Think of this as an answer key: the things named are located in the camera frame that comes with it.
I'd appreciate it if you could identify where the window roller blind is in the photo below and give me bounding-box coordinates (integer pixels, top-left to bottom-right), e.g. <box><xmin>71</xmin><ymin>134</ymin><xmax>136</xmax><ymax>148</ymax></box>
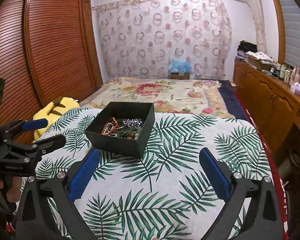
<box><xmin>279</xmin><ymin>0</ymin><xmax>300</xmax><ymax>68</ymax></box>

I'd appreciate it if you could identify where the stack of folded clothes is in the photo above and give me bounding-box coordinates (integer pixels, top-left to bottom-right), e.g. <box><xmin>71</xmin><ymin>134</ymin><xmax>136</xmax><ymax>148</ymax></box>
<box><xmin>236</xmin><ymin>40</ymin><xmax>257</xmax><ymax>61</ymax></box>

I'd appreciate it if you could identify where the wooden louvered wardrobe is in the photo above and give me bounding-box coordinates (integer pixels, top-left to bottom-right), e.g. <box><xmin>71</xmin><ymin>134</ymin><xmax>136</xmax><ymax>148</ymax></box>
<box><xmin>0</xmin><ymin>0</ymin><xmax>103</xmax><ymax>125</ymax></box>

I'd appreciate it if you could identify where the blue bag on box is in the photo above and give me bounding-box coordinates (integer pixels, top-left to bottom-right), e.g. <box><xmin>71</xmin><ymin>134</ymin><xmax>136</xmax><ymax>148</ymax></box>
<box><xmin>168</xmin><ymin>59</ymin><xmax>192</xmax><ymax>74</ymax></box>

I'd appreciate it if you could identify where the wooden sideboard cabinet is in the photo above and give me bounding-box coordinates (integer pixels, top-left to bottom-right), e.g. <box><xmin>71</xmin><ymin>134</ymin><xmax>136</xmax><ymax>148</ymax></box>
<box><xmin>233</xmin><ymin>60</ymin><xmax>300</xmax><ymax>154</ymax></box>

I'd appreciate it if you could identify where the black open jewelry box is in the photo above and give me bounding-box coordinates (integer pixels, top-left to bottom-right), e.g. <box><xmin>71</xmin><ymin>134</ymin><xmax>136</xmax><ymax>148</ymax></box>
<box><xmin>85</xmin><ymin>102</ymin><xmax>155</xmax><ymax>159</ymax></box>

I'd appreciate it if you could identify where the person's left hand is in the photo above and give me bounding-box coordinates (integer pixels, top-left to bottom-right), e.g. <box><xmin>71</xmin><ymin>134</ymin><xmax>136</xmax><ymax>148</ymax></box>
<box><xmin>0</xmin><ymin>172</ymin><xmax>23</xmax><ymax>204</ymax></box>

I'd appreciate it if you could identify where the pink tissue box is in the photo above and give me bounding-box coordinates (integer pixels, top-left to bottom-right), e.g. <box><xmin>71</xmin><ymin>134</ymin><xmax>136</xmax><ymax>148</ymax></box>
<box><xmin>290</xmin><ymin>82</ymin><xmax>300</xmax><ymax>96</ymax></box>

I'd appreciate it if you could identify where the blue crystal hair clip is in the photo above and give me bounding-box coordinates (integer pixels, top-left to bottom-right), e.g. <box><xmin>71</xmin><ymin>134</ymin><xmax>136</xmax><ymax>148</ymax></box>
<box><xmin>123</xmin><ymin>118</ymin><xmax>143</xmax><ymax>127</ymax></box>

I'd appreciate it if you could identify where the circle pattern lace curtain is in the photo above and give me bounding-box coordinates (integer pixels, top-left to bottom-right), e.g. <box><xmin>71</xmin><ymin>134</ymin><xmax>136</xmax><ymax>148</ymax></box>
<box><xmin>96</xmin><ymin>0</ymin><xmax>232</xmax><ymax>79</ymax></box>

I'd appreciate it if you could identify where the palm leaf print cloth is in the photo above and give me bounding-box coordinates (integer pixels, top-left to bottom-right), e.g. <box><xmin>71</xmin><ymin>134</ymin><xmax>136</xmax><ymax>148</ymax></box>
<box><xmin>20</xmin><ymin>107</ymin><xmax>274</xmax><ymax>240</ymax></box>

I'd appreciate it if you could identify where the floral bed blanket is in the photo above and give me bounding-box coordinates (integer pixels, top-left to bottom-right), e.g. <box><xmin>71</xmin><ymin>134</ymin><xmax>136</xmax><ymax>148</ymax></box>
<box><xmin>80</xmin><ymin>77</ymin><xmax>248</xmax><ymax>121</ymax></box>

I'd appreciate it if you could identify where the red braided cord bracelet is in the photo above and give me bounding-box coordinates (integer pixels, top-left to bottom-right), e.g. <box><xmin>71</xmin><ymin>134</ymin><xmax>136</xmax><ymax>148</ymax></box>
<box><xmin>101</xmin><ymin>116</ymin><xmax>120</xmax><ymax>137</ymax></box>

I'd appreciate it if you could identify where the cardboard box under bag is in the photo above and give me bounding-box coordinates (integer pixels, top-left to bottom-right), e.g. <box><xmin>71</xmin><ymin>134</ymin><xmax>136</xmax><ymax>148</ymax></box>
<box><xmin>170</xmin><ymin>73</ymin><xmax>190</xmax><ymax>80</ymax></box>

